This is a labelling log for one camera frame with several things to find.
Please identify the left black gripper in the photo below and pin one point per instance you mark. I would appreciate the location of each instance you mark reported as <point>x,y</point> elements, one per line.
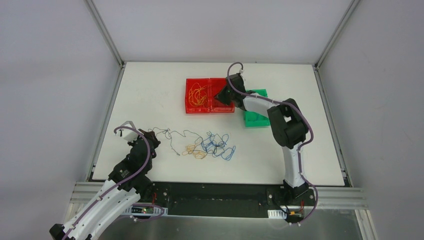
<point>147,138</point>

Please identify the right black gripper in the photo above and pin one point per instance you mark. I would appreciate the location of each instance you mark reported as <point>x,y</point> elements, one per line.
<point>226,94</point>

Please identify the green plastic bin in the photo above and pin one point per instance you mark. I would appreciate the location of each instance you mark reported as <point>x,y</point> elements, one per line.
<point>255,120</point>

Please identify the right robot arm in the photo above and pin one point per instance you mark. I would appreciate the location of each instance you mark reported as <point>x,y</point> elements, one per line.
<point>287,126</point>

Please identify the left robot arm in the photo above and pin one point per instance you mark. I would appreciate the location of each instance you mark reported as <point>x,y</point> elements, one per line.
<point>126,185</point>

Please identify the red plastic bin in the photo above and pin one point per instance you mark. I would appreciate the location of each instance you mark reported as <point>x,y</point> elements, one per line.
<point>199,96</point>

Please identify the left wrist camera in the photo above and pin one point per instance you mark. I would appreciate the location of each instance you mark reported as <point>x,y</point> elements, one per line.
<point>127,131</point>

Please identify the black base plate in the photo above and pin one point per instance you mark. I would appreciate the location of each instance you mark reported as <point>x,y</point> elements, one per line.
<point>228,200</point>

